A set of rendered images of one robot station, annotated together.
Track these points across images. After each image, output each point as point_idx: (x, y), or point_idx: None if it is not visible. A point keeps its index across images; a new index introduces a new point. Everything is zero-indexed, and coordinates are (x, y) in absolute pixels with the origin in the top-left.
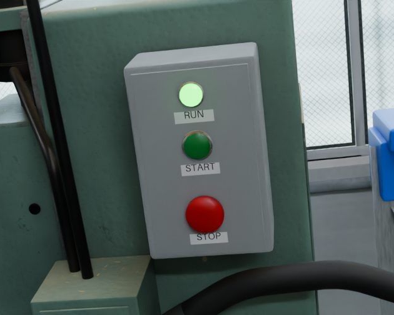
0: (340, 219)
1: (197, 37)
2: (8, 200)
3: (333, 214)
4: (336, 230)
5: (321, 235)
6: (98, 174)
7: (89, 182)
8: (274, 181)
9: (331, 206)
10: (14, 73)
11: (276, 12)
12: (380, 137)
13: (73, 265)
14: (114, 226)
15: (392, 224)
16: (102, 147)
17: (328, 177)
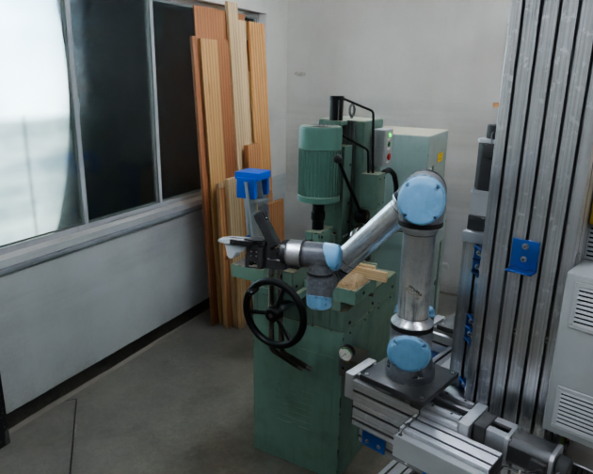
0: (162, 235)
1: (376, 126)
2: (347, 163)
3: (160, 233)
4: (161, 241)
5: (156, 244)
6: (366, 153)
7: (365, 155)
8: None
9: (159, 229)
10: (344, 134)
11: (382, 122)
12: (248, 178)
13: (369, 171)
14: (366, 165)
15: (253, 208)
16: (367, 148)
17: (158, 216)
